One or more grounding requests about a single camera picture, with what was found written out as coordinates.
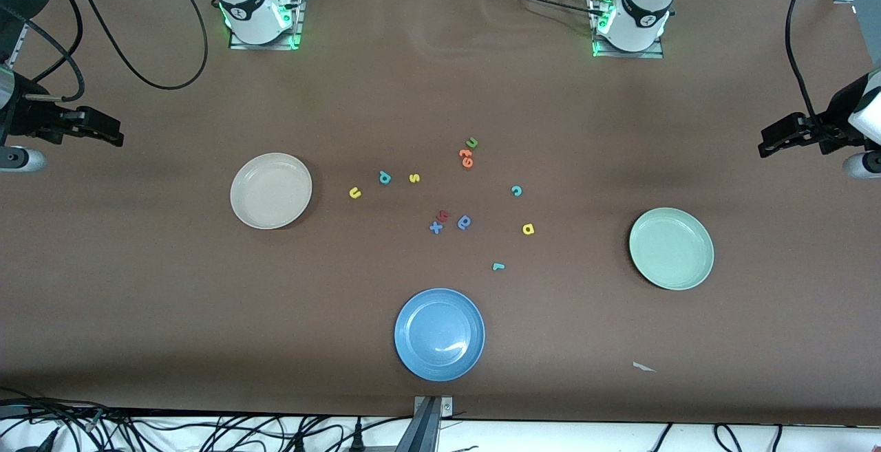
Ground green round plate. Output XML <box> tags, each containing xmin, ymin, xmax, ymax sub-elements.
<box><xmin>628</xmin><ymin>207</ymin><xmax>714</xmax><ymax>292</ymax></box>

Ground beige round plate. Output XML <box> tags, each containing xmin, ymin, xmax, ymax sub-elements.
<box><xmin>230</xmin><ymin>153</ymin><xmax>313</xmax><ymax>230</ymax></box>

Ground blue round plate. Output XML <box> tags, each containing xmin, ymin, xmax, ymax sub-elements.
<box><xmin>394</xmin><ymin>288</ymin><xmax>486</xmax><ymax>382</ymax></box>

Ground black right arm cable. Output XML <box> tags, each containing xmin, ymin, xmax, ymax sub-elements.
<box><xmin>28</xmin><ymin>0</ymin><xmax>209</xmax><ymax>102</ymax></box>

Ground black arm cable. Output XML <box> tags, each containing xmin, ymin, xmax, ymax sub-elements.
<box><xmin>28</xmin><ymin>0</ymin><xmax>209</xmax><ymax>102</ymax></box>
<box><xmin>785</xmin><ymin>0</ymin><xmax>830</xmax><ymax>133</ymax></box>

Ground aluminium table rail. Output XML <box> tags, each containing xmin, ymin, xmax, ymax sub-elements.
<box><xmin>0</xmin><ymin>0</ymin><xmax>70</xmax><ymax>71</ymax></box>

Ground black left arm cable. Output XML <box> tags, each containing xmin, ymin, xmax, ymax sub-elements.
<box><xmin>785</xmin><ymin>0</ymin><xmax>830</xmax><ymax>133</ymax></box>

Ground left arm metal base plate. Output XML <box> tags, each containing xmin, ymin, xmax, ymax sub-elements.
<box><xmin>591</xmin><ymin>0</ymin><xmax>665</xmax><ymax>59</ymax></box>

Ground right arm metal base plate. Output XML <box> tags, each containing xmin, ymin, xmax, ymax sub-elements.
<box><xmin>229</xmin><ymin>0</ymin><xmax>305</xmax><ymax>50</ymax></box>

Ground black floor cable bundle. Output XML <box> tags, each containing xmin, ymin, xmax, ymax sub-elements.
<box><xmin>0</xmin><ymin>387</ymin><xmax>414</xmax><ymax>452</ymax></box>

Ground aluminium profile post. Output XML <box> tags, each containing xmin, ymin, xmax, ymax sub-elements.
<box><xmin>396</xmin><ymin>396</ymin><xmax>455</xmax><ymax>452</ymax></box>

